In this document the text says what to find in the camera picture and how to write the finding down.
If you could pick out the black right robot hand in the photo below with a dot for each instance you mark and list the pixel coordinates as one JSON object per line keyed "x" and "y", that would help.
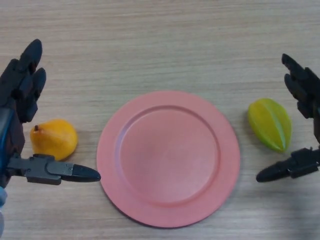
{"x": 306, "y": 92}

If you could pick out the pink round plate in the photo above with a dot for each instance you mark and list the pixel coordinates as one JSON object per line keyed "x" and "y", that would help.
{"x": 168, "y": 160}

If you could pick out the yellow-green starfruit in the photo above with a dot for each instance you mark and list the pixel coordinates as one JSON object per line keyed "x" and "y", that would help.
{"x": 271, "y": 125}

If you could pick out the orange-yellow pear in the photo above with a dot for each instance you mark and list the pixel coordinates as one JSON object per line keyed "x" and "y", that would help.
{"x": 55, "y": 138}

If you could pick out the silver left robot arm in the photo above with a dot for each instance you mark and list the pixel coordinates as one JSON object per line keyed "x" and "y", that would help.
{"x": 2, "y": 205}

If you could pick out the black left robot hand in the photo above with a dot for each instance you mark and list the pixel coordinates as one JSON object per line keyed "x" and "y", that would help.
{"x": 22, "y": 95}

